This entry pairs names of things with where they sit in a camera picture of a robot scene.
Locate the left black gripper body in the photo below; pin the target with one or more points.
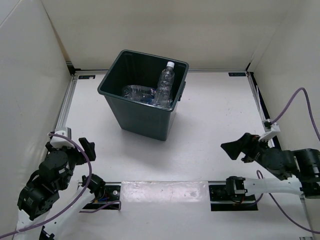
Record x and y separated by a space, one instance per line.
76 156

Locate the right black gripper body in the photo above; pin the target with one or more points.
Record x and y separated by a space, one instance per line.
255 149

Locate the large clear labelled bottle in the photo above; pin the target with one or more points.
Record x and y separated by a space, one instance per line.
135 92

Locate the clear crushed plastic bottle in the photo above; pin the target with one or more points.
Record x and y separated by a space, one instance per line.
163 92

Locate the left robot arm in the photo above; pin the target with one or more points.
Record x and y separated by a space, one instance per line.
42 190

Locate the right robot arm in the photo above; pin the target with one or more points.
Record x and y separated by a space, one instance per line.
295 172

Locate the dark green plastic bin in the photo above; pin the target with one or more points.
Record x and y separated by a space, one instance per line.
143 69

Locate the bottles inside bin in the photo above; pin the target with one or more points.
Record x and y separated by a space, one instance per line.
149 100

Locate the left black corner label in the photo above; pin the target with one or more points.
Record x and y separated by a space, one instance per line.
87 77

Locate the black corner label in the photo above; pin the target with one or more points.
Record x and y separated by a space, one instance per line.
237 74
87 77

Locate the right black corner label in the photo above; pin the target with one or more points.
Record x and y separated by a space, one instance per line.
237 74

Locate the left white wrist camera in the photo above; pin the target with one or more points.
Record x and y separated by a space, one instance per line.
58 142

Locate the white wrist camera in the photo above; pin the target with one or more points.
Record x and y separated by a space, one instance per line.
271 129
58 142

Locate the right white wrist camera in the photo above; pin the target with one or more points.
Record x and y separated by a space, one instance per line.
271 129

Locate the left aluminium frame rail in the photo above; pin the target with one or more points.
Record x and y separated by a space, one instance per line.
65 108

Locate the aluminium frame rail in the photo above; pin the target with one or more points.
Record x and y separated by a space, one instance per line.
65 108
262 109

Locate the right aluminium frame rail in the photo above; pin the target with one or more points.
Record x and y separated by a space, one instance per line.
262 109

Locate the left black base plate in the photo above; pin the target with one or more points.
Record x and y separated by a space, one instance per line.
112 192

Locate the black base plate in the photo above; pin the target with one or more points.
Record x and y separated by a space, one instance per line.
112 192
220 201

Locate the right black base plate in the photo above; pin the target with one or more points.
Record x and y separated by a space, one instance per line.
220 201

